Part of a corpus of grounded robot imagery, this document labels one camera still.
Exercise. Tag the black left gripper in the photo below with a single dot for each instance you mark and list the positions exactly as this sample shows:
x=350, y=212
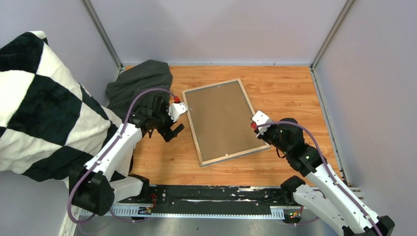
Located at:
x=166, y=132

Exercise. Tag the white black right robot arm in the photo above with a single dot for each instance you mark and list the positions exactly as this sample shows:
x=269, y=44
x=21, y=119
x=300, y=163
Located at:
x=334, y=202

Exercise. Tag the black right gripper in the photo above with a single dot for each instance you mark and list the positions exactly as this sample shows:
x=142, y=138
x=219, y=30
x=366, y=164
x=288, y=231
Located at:
x=263, y=137

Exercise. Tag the right aluminium corner post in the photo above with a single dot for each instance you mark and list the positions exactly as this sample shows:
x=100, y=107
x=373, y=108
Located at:
x=332, y=33

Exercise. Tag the left aluminium corner post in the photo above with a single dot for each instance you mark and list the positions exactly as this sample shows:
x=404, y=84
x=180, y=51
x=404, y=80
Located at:
x=89, y=8

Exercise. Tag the black white checkered blanket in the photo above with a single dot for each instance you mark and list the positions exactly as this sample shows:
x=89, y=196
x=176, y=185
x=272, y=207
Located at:
x=49, y=122

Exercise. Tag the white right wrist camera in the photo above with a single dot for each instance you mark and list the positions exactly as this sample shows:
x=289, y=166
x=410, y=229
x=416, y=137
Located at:
x=260, y=122

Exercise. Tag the wooden photo frame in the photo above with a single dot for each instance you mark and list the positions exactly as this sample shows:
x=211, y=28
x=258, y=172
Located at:
x=219, y=117

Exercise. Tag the white slotted cable duct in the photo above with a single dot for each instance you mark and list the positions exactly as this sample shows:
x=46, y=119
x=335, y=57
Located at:
x=137, y=212

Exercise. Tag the dark grey cloth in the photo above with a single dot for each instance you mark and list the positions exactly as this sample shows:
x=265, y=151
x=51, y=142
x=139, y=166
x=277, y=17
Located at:
x=130, y=83

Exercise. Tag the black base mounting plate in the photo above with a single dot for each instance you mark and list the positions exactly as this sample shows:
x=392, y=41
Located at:
x=211, y=199

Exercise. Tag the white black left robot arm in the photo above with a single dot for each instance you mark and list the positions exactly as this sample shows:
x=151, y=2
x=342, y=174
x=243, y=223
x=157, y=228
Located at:
x=96, y=186

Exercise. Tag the aluminium corner post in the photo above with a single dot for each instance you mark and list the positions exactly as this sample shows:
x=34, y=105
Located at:
x=89, y=8
x=332, y=33

